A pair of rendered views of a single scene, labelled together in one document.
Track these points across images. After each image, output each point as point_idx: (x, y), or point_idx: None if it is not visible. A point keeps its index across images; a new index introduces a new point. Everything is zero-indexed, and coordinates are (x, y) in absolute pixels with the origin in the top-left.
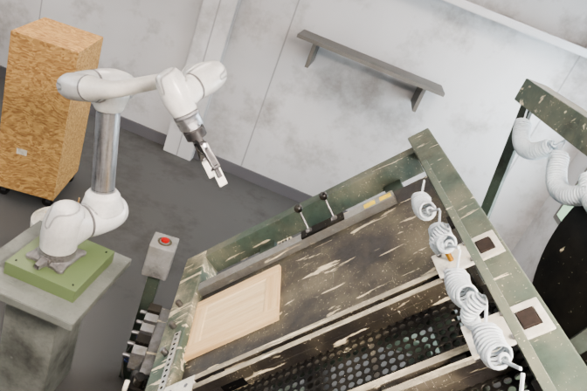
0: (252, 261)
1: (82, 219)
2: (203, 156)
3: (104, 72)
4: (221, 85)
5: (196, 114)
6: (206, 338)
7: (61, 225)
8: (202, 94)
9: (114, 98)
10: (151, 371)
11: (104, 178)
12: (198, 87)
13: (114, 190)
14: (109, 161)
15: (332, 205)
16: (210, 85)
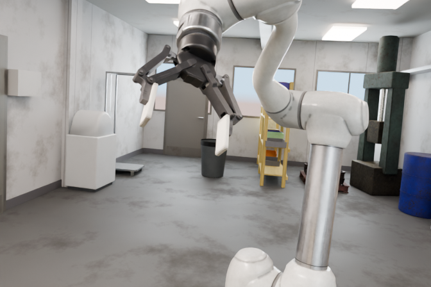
0: None
1: (252, 276)
2: (217, 107)
3: (313, 91)
4: None
5: (189, 15)
6: None
7: (229, 269)
8: None
9: (315, 119)
10: None
11: (301, 238)
12: None
13: (320, 270)
14: (309, 213)
15: None
16: None
